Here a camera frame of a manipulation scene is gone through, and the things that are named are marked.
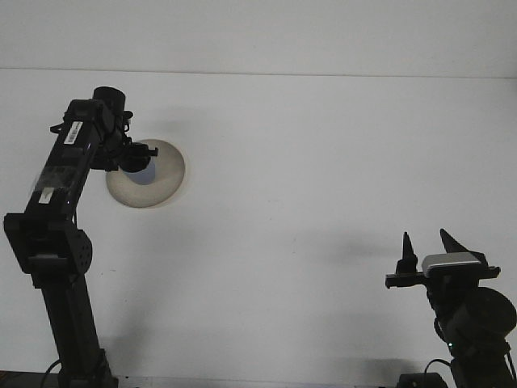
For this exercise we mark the pale blue cup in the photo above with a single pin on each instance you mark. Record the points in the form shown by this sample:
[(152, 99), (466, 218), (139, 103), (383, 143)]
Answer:
[(143, 177)]

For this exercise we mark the pale round plate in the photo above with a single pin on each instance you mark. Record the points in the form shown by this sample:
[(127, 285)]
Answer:
[(169, 178)]

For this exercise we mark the arm grey camera box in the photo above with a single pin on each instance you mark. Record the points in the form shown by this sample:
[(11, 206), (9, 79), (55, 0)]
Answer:
[(450, 262)]

